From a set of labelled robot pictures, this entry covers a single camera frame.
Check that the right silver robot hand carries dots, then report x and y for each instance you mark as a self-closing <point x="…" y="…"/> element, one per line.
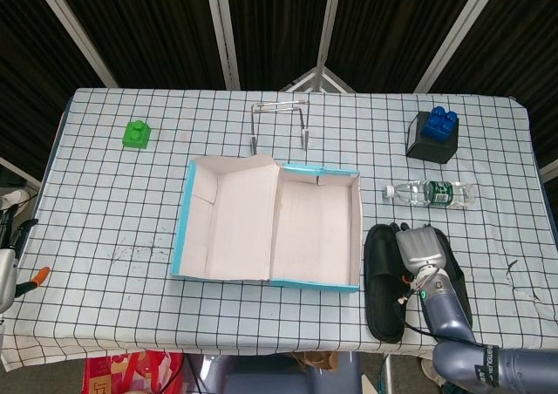
<point x="423" y="246"/>

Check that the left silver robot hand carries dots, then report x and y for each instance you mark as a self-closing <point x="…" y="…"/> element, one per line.
<point x="8" y="280"/>

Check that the black rubber slipper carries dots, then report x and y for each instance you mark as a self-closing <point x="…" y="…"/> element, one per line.
<point x="379" y="280"/>
<point x="460" y="280"/>

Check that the light blue cardboard shoe box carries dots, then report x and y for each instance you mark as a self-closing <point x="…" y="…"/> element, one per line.
<point x="244" y="219"/>

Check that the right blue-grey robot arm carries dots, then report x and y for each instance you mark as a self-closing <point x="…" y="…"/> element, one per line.
<point x="449" y="315"/>

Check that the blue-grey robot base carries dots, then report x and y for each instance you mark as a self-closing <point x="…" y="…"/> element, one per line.
<point x="270" y="381"/>

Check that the black square holder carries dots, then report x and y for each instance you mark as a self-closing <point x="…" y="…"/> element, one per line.
<point x="431" y="152"/>

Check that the red patterned bag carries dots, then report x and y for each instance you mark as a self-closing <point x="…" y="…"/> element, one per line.
<point x="126" y="372"/>

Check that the clear plastic water bottle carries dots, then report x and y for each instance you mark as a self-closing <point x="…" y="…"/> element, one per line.
<point x="436" y="193"/>

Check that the white sneaker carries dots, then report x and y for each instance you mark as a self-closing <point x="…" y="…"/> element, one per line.
<point x="11" y="200"/>

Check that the white black checkered tablecloth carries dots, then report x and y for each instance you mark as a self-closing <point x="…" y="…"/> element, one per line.
<point x="109" y="237"/>

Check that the blue toy building brick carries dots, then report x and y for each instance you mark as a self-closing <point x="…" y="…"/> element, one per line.
<point x="440" y="126"/>

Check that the grey sneaker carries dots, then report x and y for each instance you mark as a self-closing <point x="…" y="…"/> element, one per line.
<point x="433" y="372"/>

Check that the brown paper bag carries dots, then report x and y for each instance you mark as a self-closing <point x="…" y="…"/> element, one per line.
<point x="316" y="361"/>

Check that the green toy building brick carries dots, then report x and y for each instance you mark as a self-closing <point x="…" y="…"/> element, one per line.
<point x="136" y="137"/>

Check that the white triangular metal frame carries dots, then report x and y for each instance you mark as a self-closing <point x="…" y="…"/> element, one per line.
<point x="305" y="82"/>

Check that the black folding screen white frame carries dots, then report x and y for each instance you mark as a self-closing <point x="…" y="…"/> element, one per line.
<point x="152" y="28"/>

